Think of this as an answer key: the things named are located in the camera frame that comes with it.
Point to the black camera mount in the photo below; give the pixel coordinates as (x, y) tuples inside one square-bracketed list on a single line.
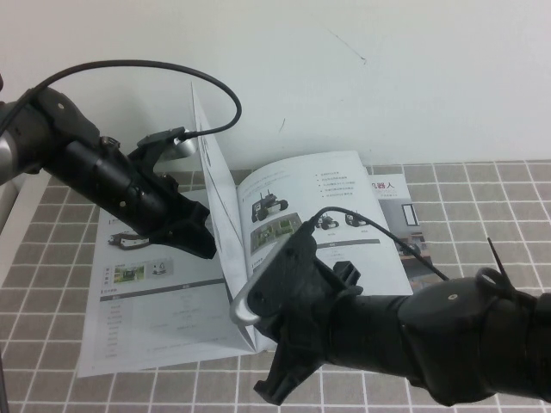
[(292, 266), (155, 139)]

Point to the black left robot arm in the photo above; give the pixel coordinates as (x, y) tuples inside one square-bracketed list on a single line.
[(56, 125)]

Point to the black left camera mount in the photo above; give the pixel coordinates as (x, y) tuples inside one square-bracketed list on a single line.
[(155, 139)]

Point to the grey white-checked tablecloth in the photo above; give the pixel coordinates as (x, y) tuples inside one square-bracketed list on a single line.
[(172, 387)]

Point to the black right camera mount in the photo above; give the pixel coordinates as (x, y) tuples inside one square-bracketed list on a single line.
[(292, 266)]

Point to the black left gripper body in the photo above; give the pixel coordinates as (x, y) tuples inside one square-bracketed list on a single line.
[(150, 198)]

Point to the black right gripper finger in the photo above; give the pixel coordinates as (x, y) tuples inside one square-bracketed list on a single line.
[(303, 374), (277, 370)]

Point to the white product catalogue book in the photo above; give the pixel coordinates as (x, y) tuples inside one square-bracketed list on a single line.
[(142, 310)]

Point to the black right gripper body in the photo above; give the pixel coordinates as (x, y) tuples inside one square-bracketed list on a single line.
[(344, 327)]

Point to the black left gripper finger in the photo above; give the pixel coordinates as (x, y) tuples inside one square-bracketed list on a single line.
[(185, 241), (200, 223)]

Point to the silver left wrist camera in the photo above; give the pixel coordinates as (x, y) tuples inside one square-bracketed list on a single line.
[(185, 148)]

